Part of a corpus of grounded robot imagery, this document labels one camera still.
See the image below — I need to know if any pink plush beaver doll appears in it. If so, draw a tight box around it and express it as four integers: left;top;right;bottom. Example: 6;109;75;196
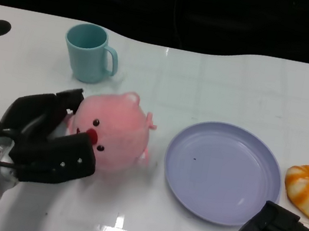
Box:
53;80;163;181

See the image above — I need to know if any lavender plastic plate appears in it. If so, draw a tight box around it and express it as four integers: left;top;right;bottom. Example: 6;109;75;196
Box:
155;113;292;231

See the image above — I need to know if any teal plastic mug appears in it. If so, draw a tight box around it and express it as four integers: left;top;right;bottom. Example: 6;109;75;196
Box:
58;19;125;89

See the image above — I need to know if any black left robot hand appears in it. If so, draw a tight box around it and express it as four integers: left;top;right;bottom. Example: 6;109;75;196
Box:
0;74;109;194

